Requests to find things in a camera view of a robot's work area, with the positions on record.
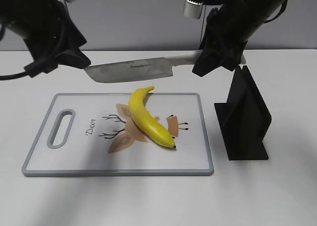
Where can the yellow plastic banana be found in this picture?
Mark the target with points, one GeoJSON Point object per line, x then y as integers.
{"type": "Point", "coordinates": [146, 122]}

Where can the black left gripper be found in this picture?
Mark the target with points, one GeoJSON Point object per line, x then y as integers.
{"type": "Point", "coordinates": [54, 33]}

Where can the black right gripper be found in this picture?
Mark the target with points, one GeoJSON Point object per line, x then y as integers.
{"type": "Point", "coordinates": [222, 45]}

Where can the white-handled kitchen knife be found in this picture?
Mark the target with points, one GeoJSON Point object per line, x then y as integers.
{"type": "Point", "coordinates": [139, 70]}

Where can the white grey-rimmed cutting board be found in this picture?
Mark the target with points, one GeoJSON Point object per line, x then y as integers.
{"type": "Point", "coordinates": [92, 134]}

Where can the black knife stand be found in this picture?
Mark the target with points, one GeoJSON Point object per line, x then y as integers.
{"type": "Point", "coordinates": [243, 119]}

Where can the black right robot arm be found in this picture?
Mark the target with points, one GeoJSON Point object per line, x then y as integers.
{"type": "Point", "coordinates": [258, 13]}

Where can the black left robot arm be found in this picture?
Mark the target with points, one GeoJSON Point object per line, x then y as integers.
{"type": "Point", "coordinates": [15, 15]}

